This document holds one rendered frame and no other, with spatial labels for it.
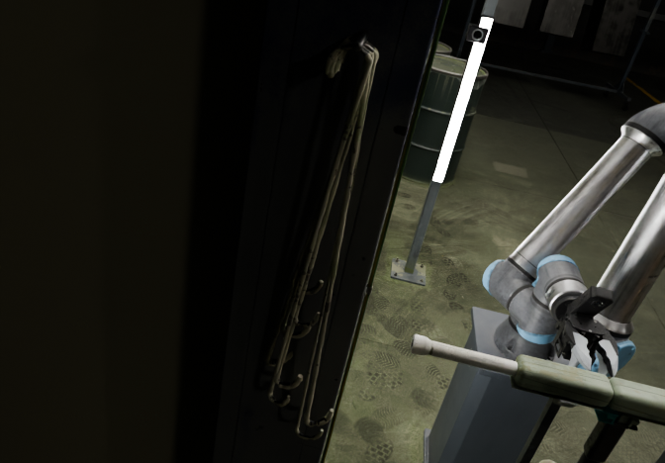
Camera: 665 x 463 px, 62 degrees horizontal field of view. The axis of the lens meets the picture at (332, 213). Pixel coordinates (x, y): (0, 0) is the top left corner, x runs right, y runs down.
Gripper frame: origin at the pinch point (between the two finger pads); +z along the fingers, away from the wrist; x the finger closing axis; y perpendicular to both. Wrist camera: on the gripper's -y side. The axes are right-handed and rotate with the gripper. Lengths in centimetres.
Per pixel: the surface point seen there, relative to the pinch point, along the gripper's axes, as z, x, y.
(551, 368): 10.5, 13.2, -5.1
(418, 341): 11.3, 35.4, -4.4
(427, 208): -183, 15, 65
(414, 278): -179, 11, 108
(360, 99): 27, 52, -47
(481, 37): -178, 15, -26
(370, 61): 30, 52, -51
